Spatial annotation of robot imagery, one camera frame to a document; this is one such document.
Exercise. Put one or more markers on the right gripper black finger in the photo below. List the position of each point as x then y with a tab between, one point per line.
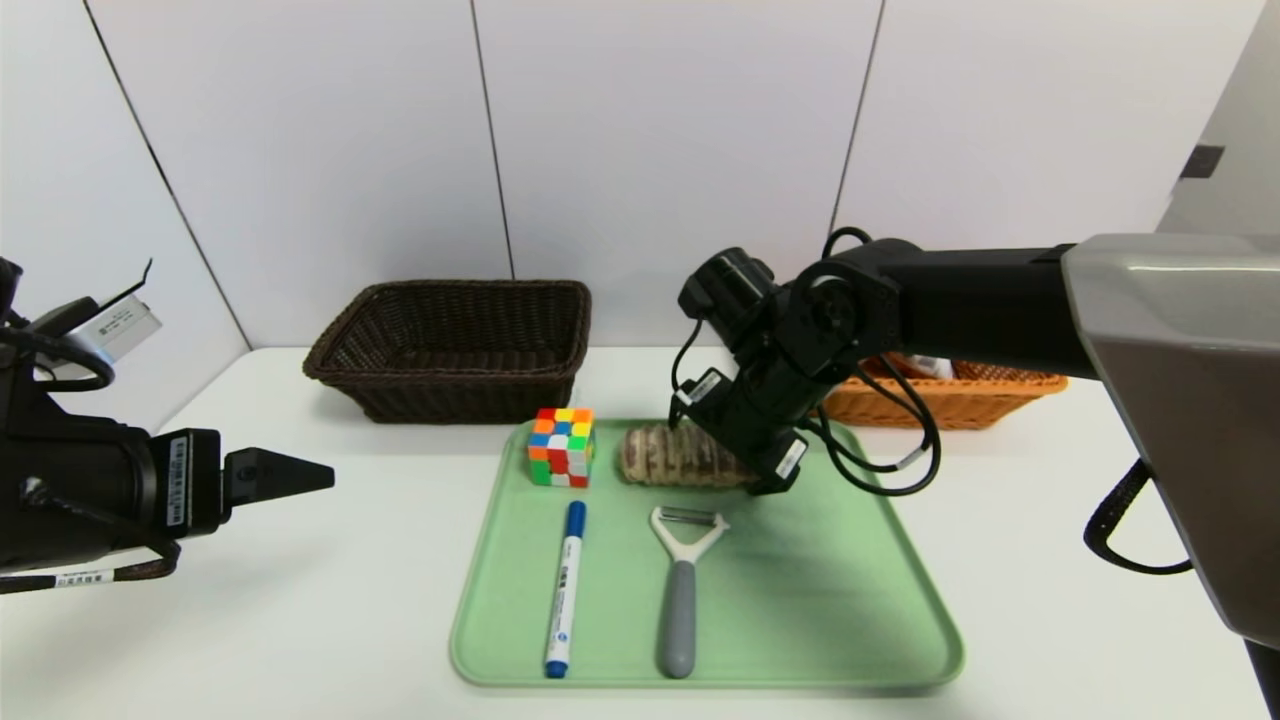
768	488
681	418

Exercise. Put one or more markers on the multicoloured puzzle cube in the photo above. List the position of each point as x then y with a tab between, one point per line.
560	445

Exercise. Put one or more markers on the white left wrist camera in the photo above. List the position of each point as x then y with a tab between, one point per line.
115	325

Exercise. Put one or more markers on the light green plastic tray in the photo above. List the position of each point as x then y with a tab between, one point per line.
780	600

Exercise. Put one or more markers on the orange snack bag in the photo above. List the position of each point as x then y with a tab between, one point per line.
925	367

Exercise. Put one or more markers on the blue white marker pen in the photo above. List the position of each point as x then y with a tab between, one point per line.
565	590

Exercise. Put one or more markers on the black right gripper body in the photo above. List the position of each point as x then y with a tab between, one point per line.
783	462

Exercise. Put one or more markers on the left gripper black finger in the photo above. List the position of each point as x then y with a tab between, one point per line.
275	477

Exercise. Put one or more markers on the orange wicker basket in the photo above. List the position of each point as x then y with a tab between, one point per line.
960	405

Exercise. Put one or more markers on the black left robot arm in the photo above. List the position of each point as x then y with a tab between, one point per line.
70	490

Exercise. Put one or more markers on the striped brown bread roll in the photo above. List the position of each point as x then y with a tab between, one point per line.
670	455

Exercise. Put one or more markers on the dark brown wicker basket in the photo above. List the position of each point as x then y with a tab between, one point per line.
450	400

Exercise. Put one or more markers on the thin black zip tie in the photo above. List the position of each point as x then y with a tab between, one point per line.
135	278

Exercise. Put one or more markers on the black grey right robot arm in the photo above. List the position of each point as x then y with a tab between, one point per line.
1180	380

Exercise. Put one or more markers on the black wall bracket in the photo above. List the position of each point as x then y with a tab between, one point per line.
1200	162

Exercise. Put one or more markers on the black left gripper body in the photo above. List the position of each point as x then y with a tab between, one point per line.
190	481

